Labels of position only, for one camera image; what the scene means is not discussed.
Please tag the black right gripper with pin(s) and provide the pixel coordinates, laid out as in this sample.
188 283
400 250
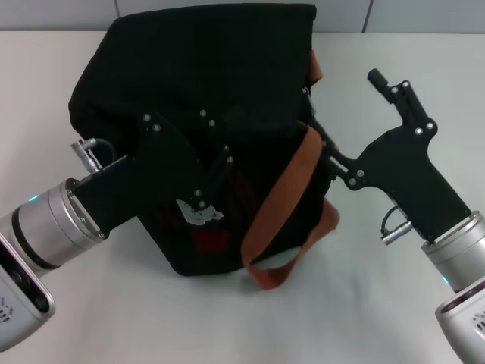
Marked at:
409 170

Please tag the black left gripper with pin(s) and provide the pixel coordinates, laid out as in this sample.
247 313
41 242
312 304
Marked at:
151 178

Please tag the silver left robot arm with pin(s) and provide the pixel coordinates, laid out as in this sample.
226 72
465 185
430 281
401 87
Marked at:
57 223

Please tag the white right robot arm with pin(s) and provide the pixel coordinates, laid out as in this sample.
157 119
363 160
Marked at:
458 250

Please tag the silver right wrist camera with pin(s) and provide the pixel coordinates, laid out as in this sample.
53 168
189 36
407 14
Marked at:
466 322

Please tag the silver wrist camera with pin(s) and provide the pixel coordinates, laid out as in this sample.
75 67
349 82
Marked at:
466 322
22 288

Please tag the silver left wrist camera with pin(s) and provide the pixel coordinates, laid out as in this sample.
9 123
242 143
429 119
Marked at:
22 288

